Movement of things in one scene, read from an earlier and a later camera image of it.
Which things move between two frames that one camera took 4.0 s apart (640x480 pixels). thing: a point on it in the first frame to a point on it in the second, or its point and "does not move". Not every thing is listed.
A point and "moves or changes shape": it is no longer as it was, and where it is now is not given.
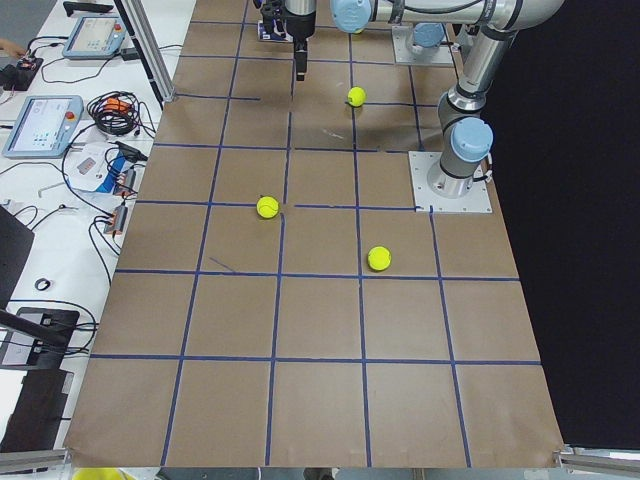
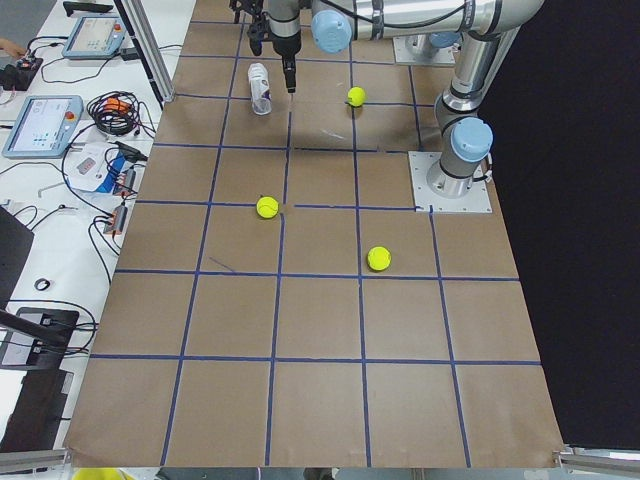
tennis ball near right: x=267 y=207 does not move
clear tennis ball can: x=274 y=30 moves or changes shape
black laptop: x=35 y=392 does not move
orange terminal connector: x=116 y=224 does not move
